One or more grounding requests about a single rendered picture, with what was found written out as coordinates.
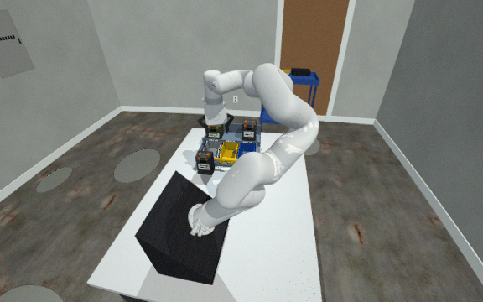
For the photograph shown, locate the olive green case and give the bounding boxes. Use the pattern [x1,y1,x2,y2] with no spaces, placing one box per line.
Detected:
[207,124,224,139]

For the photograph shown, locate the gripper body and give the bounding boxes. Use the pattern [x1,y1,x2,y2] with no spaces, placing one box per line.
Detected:
[205,101,227,126]

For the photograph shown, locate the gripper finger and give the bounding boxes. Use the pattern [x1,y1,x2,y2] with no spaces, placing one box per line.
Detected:
[198,115,209,136]
[225,113,234,134]

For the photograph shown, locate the blue open bin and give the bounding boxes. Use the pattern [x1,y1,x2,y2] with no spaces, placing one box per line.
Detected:
[237,143,256,159]

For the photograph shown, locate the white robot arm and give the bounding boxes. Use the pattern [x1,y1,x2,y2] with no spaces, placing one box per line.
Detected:
[188,63,319,237]

